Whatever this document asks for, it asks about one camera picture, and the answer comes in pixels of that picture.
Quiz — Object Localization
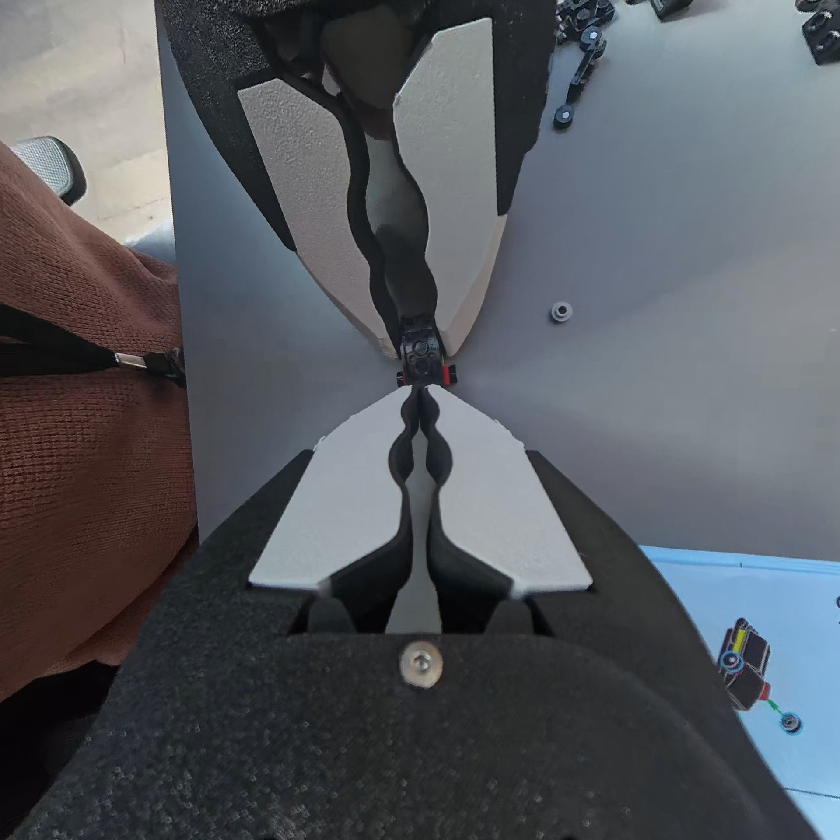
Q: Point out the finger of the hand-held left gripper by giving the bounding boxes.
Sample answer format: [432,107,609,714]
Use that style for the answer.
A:
[392,16,508,357]
[236,77,403,360]

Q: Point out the pile of dark toy bricks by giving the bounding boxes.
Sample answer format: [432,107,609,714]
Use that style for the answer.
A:
[553,0,840,130]

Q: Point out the grey desk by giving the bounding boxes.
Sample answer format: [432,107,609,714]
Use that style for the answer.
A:
[155,0,840,840]

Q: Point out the pale blue cloth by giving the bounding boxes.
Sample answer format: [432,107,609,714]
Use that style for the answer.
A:
[121,220,178,269]

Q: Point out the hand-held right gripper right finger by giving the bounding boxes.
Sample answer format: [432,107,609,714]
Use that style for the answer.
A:
[420,386,595,601]

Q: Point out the blue instruction booklet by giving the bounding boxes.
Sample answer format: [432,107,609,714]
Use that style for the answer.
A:
[640,545,840,798]

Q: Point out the grey mesh chair armrest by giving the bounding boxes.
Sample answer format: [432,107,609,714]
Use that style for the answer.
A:
[10,136,88,206]

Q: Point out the person's brown sweater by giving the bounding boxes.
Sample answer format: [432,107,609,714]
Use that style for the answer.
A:
[0,138,201,703]

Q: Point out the small black toy brick car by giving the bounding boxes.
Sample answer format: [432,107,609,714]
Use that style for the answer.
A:
[396,315,458,389]

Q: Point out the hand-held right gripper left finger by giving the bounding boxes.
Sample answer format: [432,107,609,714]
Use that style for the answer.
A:
[248,386,421,601]

